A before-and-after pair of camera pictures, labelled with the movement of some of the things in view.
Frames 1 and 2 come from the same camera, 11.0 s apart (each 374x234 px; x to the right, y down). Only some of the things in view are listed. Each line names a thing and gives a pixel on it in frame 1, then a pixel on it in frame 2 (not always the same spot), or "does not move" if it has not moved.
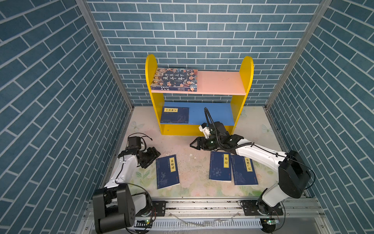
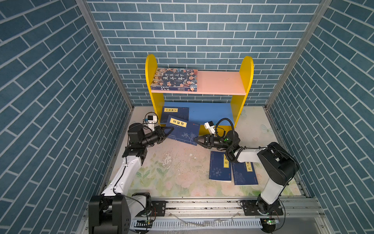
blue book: [243, 171] does not move
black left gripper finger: [153, 152] -> [171, 129]
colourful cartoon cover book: [175, 79] does not move
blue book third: [220, 167] does not move
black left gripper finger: [146, 163] -> [165, 136]
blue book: [167, 172] -> [183, 130]
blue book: [175, 115] does not move
